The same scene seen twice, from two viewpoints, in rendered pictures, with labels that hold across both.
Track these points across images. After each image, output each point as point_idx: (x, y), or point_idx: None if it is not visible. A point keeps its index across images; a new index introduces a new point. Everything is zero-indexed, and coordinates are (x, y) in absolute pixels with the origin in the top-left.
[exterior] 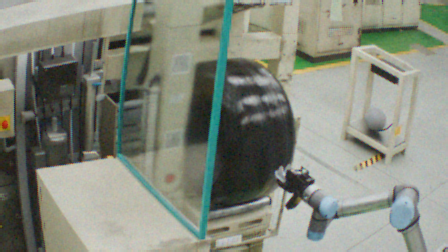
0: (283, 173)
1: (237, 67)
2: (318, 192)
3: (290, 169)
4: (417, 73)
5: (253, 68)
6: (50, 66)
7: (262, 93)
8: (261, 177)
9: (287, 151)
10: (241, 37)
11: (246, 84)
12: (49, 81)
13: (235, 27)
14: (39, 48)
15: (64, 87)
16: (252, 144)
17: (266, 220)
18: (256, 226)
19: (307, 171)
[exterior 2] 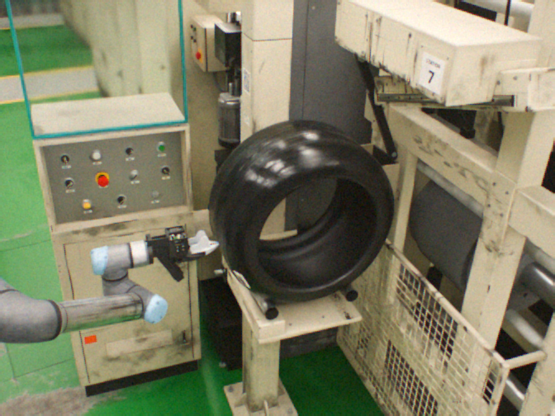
0: (195, 236)
1: (291, 129)
2: (122, 243)
3: (182, 228)
4: None
5: (294, 139)
6: (216, 24)
7: (251, 154)
8: (215, 237)
9: (221, 229)
10: (512, 183)
11: (259, 139)
12: (215, 39)
13: (509, 160)
14: None
15: (220, 52)
16: (211, 189)
17: (256, 329)
18: (251, 324)
19: (171, 239)
